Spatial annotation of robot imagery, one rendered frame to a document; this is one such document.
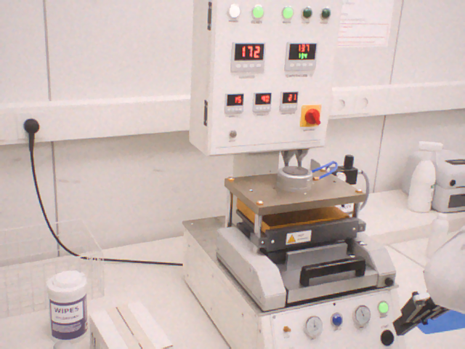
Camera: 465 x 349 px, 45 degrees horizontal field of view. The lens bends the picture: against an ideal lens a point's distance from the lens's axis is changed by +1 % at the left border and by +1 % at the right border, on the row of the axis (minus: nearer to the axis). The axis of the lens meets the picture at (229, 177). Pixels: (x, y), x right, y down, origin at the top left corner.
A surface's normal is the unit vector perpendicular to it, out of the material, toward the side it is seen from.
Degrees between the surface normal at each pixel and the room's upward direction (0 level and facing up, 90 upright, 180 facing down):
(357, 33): 90
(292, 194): 0
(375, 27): 90
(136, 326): 1
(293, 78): 90
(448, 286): 78
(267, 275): 40
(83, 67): 90
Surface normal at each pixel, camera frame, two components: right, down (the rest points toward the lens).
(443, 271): -0.79, -0.47
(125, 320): 0.05, -0.93
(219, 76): 0.40, 0.33
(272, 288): 0.30, -0.50
